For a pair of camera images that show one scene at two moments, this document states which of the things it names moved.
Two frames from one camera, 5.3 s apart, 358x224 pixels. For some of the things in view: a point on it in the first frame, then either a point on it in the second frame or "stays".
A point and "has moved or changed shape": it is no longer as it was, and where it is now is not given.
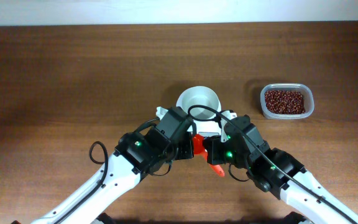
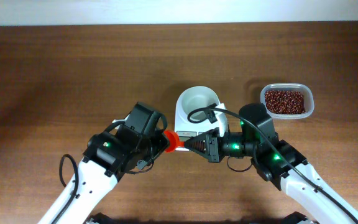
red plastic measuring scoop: [198, 148] has moved or changed shape
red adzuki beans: [284, 102] stays
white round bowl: [199, 95] stays
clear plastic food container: [284, 101] stays
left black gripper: [186, 152] → [161, 142]
